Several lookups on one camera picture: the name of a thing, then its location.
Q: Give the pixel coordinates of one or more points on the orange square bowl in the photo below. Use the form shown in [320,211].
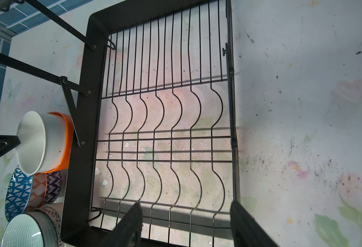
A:
[65,152]

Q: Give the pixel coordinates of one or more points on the green ringed bowl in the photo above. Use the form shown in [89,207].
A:
[37,228]

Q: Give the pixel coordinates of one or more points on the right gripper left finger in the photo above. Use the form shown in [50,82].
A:
[127,233]

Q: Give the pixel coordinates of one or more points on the blue triangle patterned bowl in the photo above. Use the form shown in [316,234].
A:
[26,193]

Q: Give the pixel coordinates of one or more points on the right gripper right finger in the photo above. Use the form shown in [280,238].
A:
[246,231]

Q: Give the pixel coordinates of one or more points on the black wire dish rack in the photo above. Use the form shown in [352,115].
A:
[151,100]

